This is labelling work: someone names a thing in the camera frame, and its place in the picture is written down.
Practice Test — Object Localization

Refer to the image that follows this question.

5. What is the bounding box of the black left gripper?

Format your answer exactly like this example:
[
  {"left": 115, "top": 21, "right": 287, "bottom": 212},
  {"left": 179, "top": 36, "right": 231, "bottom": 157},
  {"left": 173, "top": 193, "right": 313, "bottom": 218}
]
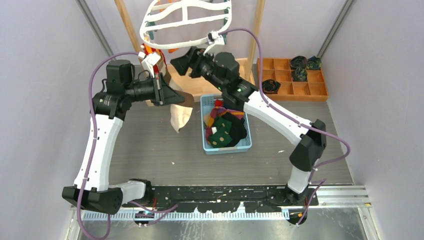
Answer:
[{"left": 125, "top": 72, "right": 185, "bottom": 107}]

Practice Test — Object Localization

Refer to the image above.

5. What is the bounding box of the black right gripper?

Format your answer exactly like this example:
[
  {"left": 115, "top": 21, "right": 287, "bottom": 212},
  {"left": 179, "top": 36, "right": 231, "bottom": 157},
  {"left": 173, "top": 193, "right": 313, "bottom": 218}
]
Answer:
[{"left": 170, "top": 46, "right": 227, "bottom": 93}]

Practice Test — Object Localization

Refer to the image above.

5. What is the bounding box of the beige brown-cuffed sock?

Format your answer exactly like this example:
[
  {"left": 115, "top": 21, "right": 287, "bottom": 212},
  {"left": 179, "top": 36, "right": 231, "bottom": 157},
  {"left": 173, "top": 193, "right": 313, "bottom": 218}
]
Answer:
[{"left": 159, "top": 53, "right": 195, "bottom": 133}]

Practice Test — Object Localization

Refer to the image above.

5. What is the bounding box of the red santa sock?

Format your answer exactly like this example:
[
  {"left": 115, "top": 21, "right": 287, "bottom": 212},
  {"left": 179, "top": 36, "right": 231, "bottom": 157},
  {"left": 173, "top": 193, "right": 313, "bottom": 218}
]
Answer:
[{"left": 214, "top": 99, "right": 224, "bottom": 108}]

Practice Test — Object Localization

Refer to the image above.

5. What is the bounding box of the purple striped sock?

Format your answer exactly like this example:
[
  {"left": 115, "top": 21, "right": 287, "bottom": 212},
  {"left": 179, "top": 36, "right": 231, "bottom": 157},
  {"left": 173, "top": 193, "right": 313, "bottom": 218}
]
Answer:
[{"left": 203, "top": 106, "right": 245, "bottom": 127}]

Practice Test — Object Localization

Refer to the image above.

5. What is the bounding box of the green dotted sock front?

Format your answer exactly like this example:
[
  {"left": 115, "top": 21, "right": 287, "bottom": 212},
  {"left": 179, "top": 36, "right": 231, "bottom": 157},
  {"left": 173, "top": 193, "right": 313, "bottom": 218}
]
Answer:
[{"left": 212, "top": 116, "right": 232, "bottom": 134}]

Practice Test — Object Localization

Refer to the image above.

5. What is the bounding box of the green dotted sock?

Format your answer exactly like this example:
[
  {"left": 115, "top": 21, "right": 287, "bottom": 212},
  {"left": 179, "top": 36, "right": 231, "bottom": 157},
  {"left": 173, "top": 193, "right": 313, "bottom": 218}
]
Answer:
[
  {"left": 212, "top": 116, "right": 232, "bottom": 134},
  {"left": 208, "top": 127, "right": 233, "bottom": 148}
]

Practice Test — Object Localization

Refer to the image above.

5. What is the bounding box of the red snowflake sock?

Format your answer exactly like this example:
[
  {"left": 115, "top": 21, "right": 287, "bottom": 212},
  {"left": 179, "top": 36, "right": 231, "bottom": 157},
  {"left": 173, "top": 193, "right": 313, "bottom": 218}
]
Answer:
[{"left": 140, "top": 43, "right": 164, "bottom": 62}]

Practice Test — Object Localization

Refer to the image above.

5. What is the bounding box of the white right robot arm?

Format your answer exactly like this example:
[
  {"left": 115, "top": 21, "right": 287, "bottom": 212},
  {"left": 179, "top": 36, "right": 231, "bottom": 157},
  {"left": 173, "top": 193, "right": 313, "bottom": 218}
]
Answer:
[{"left": 170, "top": 46, "right": 327, "bottom": 205}]

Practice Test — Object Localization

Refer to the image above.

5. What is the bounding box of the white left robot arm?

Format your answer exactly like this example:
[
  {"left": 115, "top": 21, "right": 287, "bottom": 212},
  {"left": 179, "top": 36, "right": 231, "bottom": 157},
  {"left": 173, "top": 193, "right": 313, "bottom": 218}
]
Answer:
[{"left": 62, "top": 60, "right": 184, "bottom": 215}]

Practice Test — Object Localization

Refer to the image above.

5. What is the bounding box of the wooden hanger stand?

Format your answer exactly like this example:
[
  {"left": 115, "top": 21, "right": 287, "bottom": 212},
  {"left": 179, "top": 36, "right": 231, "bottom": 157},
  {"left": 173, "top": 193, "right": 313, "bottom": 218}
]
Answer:
[{"left": 115, "top": 0, "right": 265, "bottom": 102}]

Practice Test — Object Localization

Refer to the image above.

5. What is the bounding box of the white round clip hanger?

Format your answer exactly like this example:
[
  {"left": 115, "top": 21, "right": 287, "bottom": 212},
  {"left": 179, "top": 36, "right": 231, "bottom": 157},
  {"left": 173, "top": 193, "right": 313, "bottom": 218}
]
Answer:
[{"left": 139, "top": 0, "right": 233, "bottom": 50}]

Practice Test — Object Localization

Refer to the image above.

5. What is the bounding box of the light blue plastic basket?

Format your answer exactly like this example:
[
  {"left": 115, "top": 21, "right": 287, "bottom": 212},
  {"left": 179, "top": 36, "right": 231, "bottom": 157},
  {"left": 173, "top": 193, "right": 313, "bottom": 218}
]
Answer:
[{"left": 200, "top": 95, "right": 252, "bottom": 155}]

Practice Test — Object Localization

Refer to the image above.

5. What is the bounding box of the rolled dark sock left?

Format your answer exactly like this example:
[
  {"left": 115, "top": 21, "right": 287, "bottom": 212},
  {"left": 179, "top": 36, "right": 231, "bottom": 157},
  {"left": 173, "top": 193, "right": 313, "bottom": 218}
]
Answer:
[{"left": 261, "top": 79, "right": 281, "bottom": 94}]

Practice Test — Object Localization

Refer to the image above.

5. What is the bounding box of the rolled dark sock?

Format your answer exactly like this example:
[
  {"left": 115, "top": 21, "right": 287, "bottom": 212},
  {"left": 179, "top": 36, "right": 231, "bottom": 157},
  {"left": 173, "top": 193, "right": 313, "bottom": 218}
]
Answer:
[
  {"left": 289, "top": 55, "right": 308, "bottom": 70},
  {"left": 261, "top": 79, "right": 281, "bottom": 94},
  {"left": 291, "top": 67, "right": 308, "bottom": 82},
  {"left": 306, "top": 56, "right": 322, "bottom": 71}
]

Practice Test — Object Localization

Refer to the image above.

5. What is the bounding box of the orange wooden compartment tray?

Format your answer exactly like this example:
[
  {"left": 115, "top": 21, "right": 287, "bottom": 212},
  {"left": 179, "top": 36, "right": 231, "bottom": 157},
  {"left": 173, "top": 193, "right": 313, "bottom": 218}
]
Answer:
[{"left": 257, "top": 58, "right": 329, "bottom": 102}]

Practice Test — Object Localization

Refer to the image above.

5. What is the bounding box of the rolled dark sock top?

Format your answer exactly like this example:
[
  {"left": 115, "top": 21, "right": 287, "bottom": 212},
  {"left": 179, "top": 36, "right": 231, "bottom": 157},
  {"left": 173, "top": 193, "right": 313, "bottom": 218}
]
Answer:
[{"left": 289, "top": 55, "right": 308, "bottom": 70}]

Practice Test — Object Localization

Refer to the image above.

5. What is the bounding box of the rolled dark sock middle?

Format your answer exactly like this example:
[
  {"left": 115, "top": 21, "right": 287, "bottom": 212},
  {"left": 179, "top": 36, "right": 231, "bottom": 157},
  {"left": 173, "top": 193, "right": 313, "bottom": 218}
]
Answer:
[{"left": 291, "top": 67, "right": 308, "bottom": 82}]

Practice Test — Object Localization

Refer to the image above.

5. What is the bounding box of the rolled dark sock right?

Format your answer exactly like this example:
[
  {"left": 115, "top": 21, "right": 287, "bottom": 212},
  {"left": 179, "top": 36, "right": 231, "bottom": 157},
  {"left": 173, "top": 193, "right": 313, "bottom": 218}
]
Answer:
[{"left": 306, "top": 56, "right": 322, "bottom": 71}]

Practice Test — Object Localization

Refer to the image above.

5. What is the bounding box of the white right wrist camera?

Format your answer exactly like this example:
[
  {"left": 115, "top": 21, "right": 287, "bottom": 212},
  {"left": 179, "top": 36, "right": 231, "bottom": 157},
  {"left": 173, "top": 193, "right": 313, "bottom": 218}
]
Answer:
[{"left": 203, "top": 31, "right": 226, "bottom": 56}]

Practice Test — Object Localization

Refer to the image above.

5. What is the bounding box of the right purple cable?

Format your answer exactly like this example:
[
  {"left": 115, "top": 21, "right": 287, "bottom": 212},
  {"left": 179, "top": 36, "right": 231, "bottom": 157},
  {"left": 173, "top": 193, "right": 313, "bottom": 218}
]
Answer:
[{"left": 218, "top": 27, "right": 351, "bottom": 227}]

